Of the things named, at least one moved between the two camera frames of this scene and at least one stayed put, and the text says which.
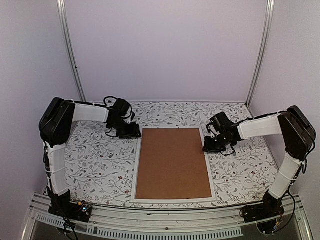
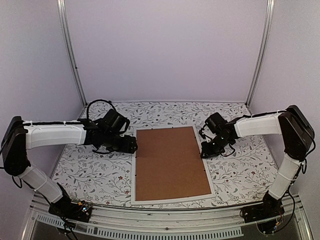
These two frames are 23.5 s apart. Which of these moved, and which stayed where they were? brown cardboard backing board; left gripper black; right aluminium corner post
Moved: left gripper black
Stayed: right aluminium corner post; brown cardboard backing board
